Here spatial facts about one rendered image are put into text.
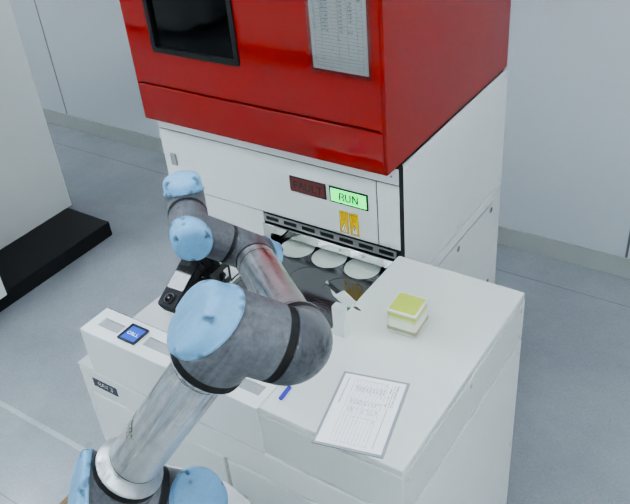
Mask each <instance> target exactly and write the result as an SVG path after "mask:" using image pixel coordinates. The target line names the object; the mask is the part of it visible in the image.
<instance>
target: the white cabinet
mask: <svg viewBox="0 0 630 504"><path fill-rule="evenodd" d="M520 349H521V339H520V340H519V342H518V343H517V345H516V347H515V348H514V350H513V351H512V353H511V354H510V356H509V357H508V359H507V361H506V362H505V364H504V365H503V367H502V368H501V370H500V371H499V373H498V375H497V376H496V378H495V379H494V381H493V382H492V384H491V385H490V387H489V389H488V390H487V392H486V393H485V395H484V396H483V398H482V399H481V401H480V403H479V404H478V406H477V407H476V409H475V410H474V412H473V413H472V415H471V417H470V418H469V420H468V421H467V423H466V424H465V426H464V428H463V429H462V431H461V432H460V434H459V435H458V437H457V438H456V440H455V442H454V443H453V445H452V446H451V448H450V449H449V451H448V452H447V454H446V456H445V457H444V459H443V460H442V462H441V463H440V465H439V466H438V468H437V470H436V471H435V473H434V474H433V476H432V477H431V479H430V480H429V482H428V484H427V485H426V487H425V488H424V490H423V491H422V493H421V494H420V496H419V498H418V499H417V501H416V502H415V504H506V503H507V492H508V481H509V470H510V459H511V448H512V437H513V426H514V415H515V404H516V393H517V382H518V371H519V360H520ZM79 366H80V369H81V372H82V374H83V377H84V380H85V383H86V386H87V389H88V392H89V395H90V397H91V400H92V403H93V406H94V409H95V412H96V415H97V417H98V420H99V423H100V426H101V429H102V432H103V435H104V438H105V440H106V441H107V440H109V439H110V438H113V437H116V436H120V434H121V433H122V431H123V430H124V428H125V427H126V425H127V424H128V423H129V421H130V420H131V418H132V417H133V415H134V414H135V412H136V411H137V410H138V408H139V407H140V405H141V404H142V402H143V401H144V399H145V398H146V396H144V395H142V394H140V393H137V392H135V391H133V390H131V389H129V388H127V387H125V386H123V385H121V384H119V383H117V382H115V381H113V380H111V379H109V378H107V377H105V376H102V375H100V374H98V373H96V372H94V371H92V370H90V369H88V368H86V367H84V366H82V365H79ZM165 465H169V466H174V467H180V468H187V467H190V466H203V467H207V468H209V469H211V470H213V471H214V472H215V473H216V474H217V475H218V476H219V477H220V478H221V480H223V481H225V482H227V483H228V484H230V485H231V486H232V487H233V488H234V489H235V490H237V491H238V492H239V493H240V494H241V495H243V496H244V497H245V498H246V499H247V500H249V501H250V502H251V503H252V504H372V503H369V502H367V501H365V500H363V499H361V498H359V497H357V496H355V495H353V494H351V493H349V492H347V491H345V490H343V489H340V488H338V487H336V486H334V485H332V484H330V483H328V482H326V481H324V480H322V479H320V478H318V477H316V476H314V475H311V474H309V473H307V472H305V471H303V470H301V469H299V468H297V467H295V466H293V465H291V464H289V463H287V462H285V461H283V460H280V459H278V458H276V457H274V456H272V455H270V454H268V453H265V454H263V453H261V452H259V451H257V450H255V449H253V448H251V447H249V446H247V445H245V444H243V443H240V442H238V441H236V440H234V439H232V438H230V437H228V436H226V435H224V434H222V433H220V432H218V431H216V430H214V429H212V428H210V427H208V426H205V425H203V424H201V423H199V422H197V424H196V425H195V426H194V428H193V429H192V430H191V431H190V433H189V434H188V435H187V437H186V438H185V439H184V441H183V442H182V443H181V444H180V446H179V447H178V448H177V450H176V451H175V452H174V454H173V455H172V456H171V457H170V459H169V460H168V461H167V463H166V464H165Z"/></svg>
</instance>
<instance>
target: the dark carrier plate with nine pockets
mask: <svg viewBox="0 0 630 504"><path fill-rule="evenodd" d="M319 249H322V248H320V247H316V246H315V249H314V251H313V252H312V253H310V254H309V255H306V256H303V257H296V258H295V257H288V256H285V255H283V261H282V265H283V267H284V268H285V270H286V271H287V273H288V274H289V276H290V277H291V279H292V280H293V282H294V283H295V285H296V286H297V288H298V289H299V290H300V292H301V293H302V294H303V296H304V298H305V299H306V301H307V302H310V303H312V304H314V305H316V306H317V307H318V308H319V309H320V310H321V312H322V313H323V314H324V316H325V318H326V319H327V321H328V323H329V325H330V327H331V329H332V328H333V318H332V305H333V304H334V303H335V302H339V303H341V302H340V301H339V300H338V299H336V298H335V297H334V296H333V294H332V291H331V289H330V288H329V287H328V286H327V285H326V281H330V282H331V283H333V284H334V285H335V286H336V287H337V288H338V289H339V290H340V291H343V290H344V291H345V292H346V293H347V294H348V295H350V296H351V297H352V298H353V299H354V300H355V301H356V302H357V301H358V299H359V298H360V297H361V296H362V295H363V294H364V293H365V292H366V291H367V290H368V289H369V288H370V287H371V285H372V284H373V283H374V282H375V281H376V280H377V279H378V278H379V277H380V276H381V275H382V274H383V272H384V271H385V270H386V269H387V268H384V267H381V270H380V272H379V273H378V274H377V275H375V276H373V277H371V278H367V279H356V278H352V277H350V276H348V275H347V274H346V273H345V271H344V267H345V265H346V263H347V262H348V261H350V260H352V259H355V258H352V257H349V256H347V260H346V261H345V262H344V263H343V264H341V265H340V266H337V267H333V268H322V267H319V266H316V265H315V264H314V263H313V262H312V255H313V254H314V253H315V252H316V251H317V250H319ZM233 284H235V285H238V286H239V287H240V288H243V289H245V290H248V289H247V287H246V285H245V283H244V281H243V280H242V278H241V276H240V277H238V278H237V279H236V280H235V281H234V282H233Z"/></svg>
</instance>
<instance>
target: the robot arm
mask: <svg viewBox="0 0 630 504"><path fill-rule="evenodd" d="M163 191H164V193H163V196H164V197H165V200H166V205H167V216H168V223H169V232H168V235H169V240H170V242H171V246H172V250H173V252H174V253H175V254H176V255H177V256H178V257H179V258H181V261H180V263H179V265H178V266H177V268H176V270H175V272H174V274H173V275H172V277H171V279H170V281H169V283H168V284H167V286H166V288H165V290H164V292H163V293H162V295H161V297H160V299H159V301H158V305H159V306H160V307H162V308H163V309H164V310H166V311H169V312H172V313H175V314H174V315H173V316H172V318H171V320H170V323H169V327H168V331H167V347H168V349H169V356H170V360H171V362H170V363H169V365H168V366H167V368H166V369H165V371H164V372H163V373H162V375H161V376H160V378H159V379H158V381H157V382H156V384H155V385H154V386H153V388H152V389H151V391H150V392H149V394H148V395H147V397H146V398H145V399H144V401H143V402H142V404H141V405H140V407H139V408H138V410H137V411H136V412H135V414H134V415H133V417H132V418H131V420H130V421H129V423H128V424H127V425H126V427H125V428H124V430H123V431H122V433H121V434H120V436H116V437H113V438H110V439H109V440H107V441H105V442H104V443H103V444H102V445H101V447H100V448H99V449H98V451H96V450H94V449H93V448H91V449H83V450H82V451H81V452H80V454H79V456H78V458H77V461H76V464H75V467H74V471H73V475H72V479H71V484H70V489H69V496H68V504H228V494H227V490H226V487H225V485H224V484H223V482H222V480H221V478H220V477H219V476H218V475H217V474H216V473H215V472H214V471H213V470H211V469H209V468H207V467H203V466H190V467H187V468H185V469H183V470H182V469H177V468H173V467H168V466H164V465H165V464H166V463H167V461H168V460H169V459H170V457H171V456H172V455H173V454H174V452H175V451H176V450H177V448H178V447H179V446H180V444H181V443H182V442H183V441H184V439H185V438H186V437H187V435H188V434H189V433H190V431H191V430H192V429H193V428H194V426H195V425H196V424H197V422H198V421H199V420H200V418H201V417H202V416H203V414H204V413H205V412H206V411H207V409H208V408H209V407H210V405H211V404H212V403H213V401H214V400H215V399H216V398H217V396H218V395H226V394H229V393H231V392H233V391H234V390H235V389H236V388H237V387H238V386H239V385H240V384H241V382H242V381H243V380H244V379H245V378H246V377H248V378H252V379H255V380H259V381H262V382H265V383H270V384H273V385H279V386H292V385H297V384H301V383H303V382H305V381H308V380H310V379H311V378H313V377H314V376H315V375H317V374H318V373H319V372H320V371H321V370H322V369H323V368H324V366H325V365H326V363H327V362H328V360H329V358H330V355H331V352H332V346H333V336H332V331H331V327H330V325H329V323H328V321H327V319H326V318H325V316H324V314H323V313H322V312H321V310H320V309H319V308H318V307H317V306H316V305H314V304H312V303H310V302H307V301H306V299H305V298H304V296H303V295H302V293H301V292H300V290H299V289H298V288H297V286H296V285H295V283H294V282H293V280H292V279H291V277H290V276H289V274H288V273H287V271H286V270H285V268H284V267H283V265H282V261H283V255H284V254H283V247H282V245H281V244H280V243H279V242H276V241H274V240H272V239H271V238H269V237H267V236H263V235H259V234H257V233H254V232H251V231H249V230H246V229H244V228H241V227H238V226H236V225H233V224H230V223H228V222H225V221H223V220H220V219H218V218H215V217H212V216H210V215H208V211H207V206H206V200H205V195H204V186H203V185H202V181H201V177H200V176H199V174H197V173H196V172H194V171H190V170H182V171H177V172H174V173H171V174H169V175H168V176H167V177H166V178H165V179H164V180H163ZM219 262H221V263H222V264H221V265H220V263H219ZM230 266H232V267H235V268H237V270H238V272H239V274H240V276H241V278H242V280H243V281H244V283H245V285H246V287H247V289H248V290H245V289H243V288H240V287H239V286H238V285H235V284H233V283H228V282H229V281H231V280H232V277H231V272H230ZM225 268H228V273H229V276H228V277H227V278H226V279H225V276H226V273H225V272H224V269H225Z"/></svg>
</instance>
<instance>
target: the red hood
mask: <svg viewBox="0 0 630 504"><path fill-rule="evenodd" d="M119 2H120V6H121V10H122V15H123V19H124V24H125V28H126V33H127V37H128V42H129V46H130V50H131V55H132V59H133V64H134V68H135V73H136V77H137V81H138V86H139V90H140V95H141V99H142V104H143V108H144V113H145V117H146V118H149V119H154V120H158V121H162V122H166V123H170V124H174V125H178V126H183V127H187V128H191V129H195V130H199V131H203V132H207V133H211V134H216V135H220V136H224V137H228V138H232V139H236V140H240V141H244V142H249V143H253V144H257V145H261V146H265V147H269V148H273V149H277V150H282V151H286V152H290V153H294V154H298V155H302V156H306V157H310V158H315V159H319V160H323V161H327V162H331V163H335V164H339V165H344V166H348V167H352V168H356V169H360V170H364V171H368V172H372V173H377V174H381V175H385V176H388V175H389V174H390V173H391V172H392V171H393V170H395V169H396V168H397V167H398V166H399V165H400V164H401V163H402V162H403V161H404V160H405V159H407V158H408V157H409V156H410V155H411V154H412V153H413V152H414V151H415V150H416V149H417V148H419V147H420V146H421V145H422V144H423V143H424V142H425V141H426V140H427V139H428V138H429V137H430V136H432V135H433V134H434V133H435V132H436V131H437V130H438V129H439V128H440V127H441V126H442V125H444V124H445V123H446V122H447V121H448V120H449V119H450V118H451V117H452V116H453V115H454V114H456V113H457V112H458V111H459V110H460V109H461V108H462V107H463V106H464V105H465V104H466V103H467V102H469V101H470V100H471V99H472V98H473V97H474V96H475V95H476V94H477V93H478V92H479V91H481V90H482V89H483V88H484V87H485V86H486V85H487V84H488V83H489V82H490V81H491V80H493V79H494V78H495V77H496V76H497V75H498V74H499V73H500V72H501V71H502V70H503V69H504V68H506V67H507V59H508V43H509V27H510V10H511V0H119Z"/></svg>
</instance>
